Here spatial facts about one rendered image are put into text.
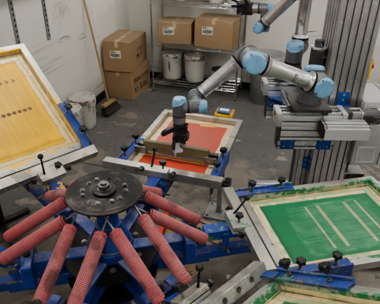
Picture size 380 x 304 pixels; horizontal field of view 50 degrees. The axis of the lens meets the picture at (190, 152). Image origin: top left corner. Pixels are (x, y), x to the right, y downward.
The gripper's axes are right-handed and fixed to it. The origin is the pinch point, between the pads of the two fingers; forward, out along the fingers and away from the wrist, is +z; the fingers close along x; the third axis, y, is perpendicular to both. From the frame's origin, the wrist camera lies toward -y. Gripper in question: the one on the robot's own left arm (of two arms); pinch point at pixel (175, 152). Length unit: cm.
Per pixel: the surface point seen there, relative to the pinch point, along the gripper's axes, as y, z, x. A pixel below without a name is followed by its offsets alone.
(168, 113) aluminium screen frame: -25, 3, 56
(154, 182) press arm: 1.2, -3.3, -37.9
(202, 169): 18.1, 5.3, -5.6
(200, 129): 3.0, 5.3, 43.3
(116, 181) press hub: 2, -30, -78
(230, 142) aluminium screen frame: 28.0, 1.8, 25.1
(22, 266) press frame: -26, -4, -108
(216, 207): 9, 100, 81
